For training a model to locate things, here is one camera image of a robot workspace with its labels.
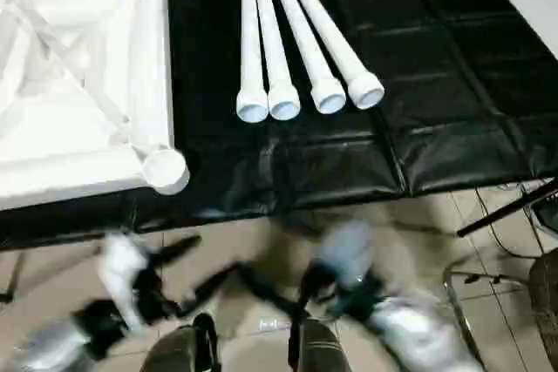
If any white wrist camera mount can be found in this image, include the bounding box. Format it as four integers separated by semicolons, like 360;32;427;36
321;219;377;293
99;232;149;335

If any white plastic table leg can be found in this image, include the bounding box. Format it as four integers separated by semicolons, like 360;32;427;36
285;0;386;111
236;0;269;125
269;0;347;114
252;0;302;122

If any black mat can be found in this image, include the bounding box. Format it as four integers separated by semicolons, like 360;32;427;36
0;0;558;255

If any chrome frame mesh chair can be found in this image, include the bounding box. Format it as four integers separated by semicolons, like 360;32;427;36
442;253;558;372

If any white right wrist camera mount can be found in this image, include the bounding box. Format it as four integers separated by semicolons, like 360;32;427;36
321;219;377;293

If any dark right robot leg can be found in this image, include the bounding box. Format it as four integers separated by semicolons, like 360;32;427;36
289;317;345;372

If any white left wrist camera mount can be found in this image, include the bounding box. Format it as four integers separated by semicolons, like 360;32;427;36
99;232;149;335

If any black metal stand pole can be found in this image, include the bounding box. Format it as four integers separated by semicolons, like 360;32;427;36
456;183;558;238

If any white plastic table top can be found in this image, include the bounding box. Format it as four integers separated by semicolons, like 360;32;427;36
0;0;192;213

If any dark left robot leg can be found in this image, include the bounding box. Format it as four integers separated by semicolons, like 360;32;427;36
141;313;219;372

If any dark robot leg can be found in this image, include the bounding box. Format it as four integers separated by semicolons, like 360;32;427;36
141;313;219;372
289;317;345;372

